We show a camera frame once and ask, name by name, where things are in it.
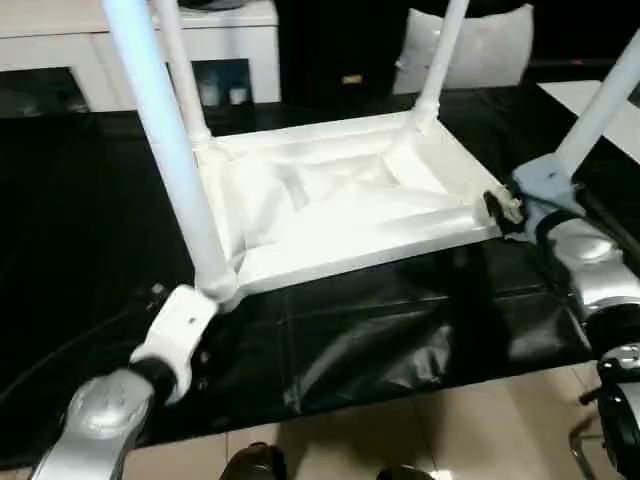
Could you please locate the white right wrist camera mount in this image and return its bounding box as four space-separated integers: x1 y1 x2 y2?
509 153 584 236

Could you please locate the grey bag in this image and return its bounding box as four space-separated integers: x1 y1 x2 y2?
177 0 274 12

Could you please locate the metal stand frame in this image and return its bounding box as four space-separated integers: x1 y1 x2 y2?
569 424 601 480

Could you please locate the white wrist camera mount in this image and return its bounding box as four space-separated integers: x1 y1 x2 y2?
128 284 220 406
509 153 584 236

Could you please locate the black right robot foot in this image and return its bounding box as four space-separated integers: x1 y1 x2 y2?
377 464 426 480

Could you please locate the white plastic table top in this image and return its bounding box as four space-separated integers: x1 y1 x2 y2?
192 112 524 314

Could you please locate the black work mat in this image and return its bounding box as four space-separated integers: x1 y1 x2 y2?
0 82 640 449

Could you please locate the black device with red light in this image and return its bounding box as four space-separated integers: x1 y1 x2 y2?
524 58 621 81

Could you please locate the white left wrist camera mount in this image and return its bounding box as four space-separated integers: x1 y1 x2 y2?
128 284 220 406

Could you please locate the black robot foot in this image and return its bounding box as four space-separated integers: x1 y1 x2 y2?
377 464 426 480
219 442 289 480

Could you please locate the black box with gold label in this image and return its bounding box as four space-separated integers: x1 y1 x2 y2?
277 0 416 104

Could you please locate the black left robot foot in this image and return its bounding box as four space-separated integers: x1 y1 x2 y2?
219 442 289 480

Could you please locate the white cabinet with glass doors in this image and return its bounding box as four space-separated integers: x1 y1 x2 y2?
0 0 280 117

